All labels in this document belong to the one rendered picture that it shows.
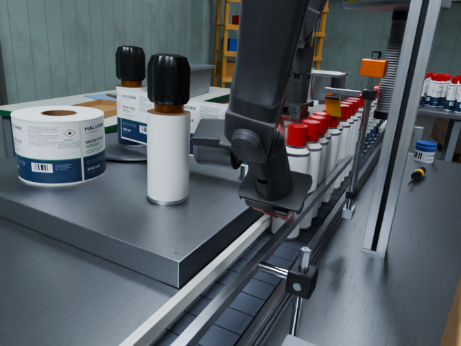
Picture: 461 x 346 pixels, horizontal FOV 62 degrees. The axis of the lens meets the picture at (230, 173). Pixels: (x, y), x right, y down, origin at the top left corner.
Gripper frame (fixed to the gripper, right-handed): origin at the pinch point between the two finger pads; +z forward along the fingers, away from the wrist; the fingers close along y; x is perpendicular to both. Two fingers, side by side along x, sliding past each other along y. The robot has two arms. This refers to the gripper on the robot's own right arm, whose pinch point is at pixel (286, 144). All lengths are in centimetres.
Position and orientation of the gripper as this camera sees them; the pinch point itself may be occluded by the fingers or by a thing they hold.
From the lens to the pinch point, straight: 80.7
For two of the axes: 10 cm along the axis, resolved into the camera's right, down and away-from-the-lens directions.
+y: -4.5, 2.6, -8.5
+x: 8.9, 2.2, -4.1
